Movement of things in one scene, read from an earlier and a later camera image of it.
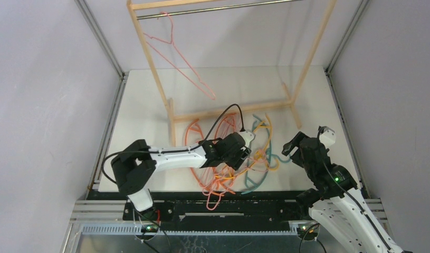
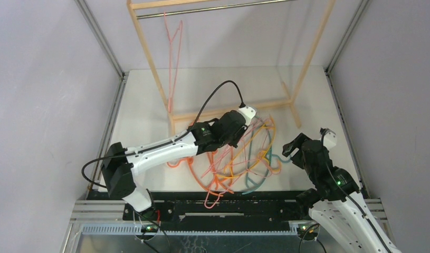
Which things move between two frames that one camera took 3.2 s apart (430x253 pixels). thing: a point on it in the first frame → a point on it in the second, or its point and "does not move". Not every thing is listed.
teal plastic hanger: [271, 154] does not move
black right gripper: [298, 145] does not move
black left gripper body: [235, 161] → [232, 140]
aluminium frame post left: [91, 21] does not move
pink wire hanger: [247, 166] → [251, 172]
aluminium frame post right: [327, 68] does not move
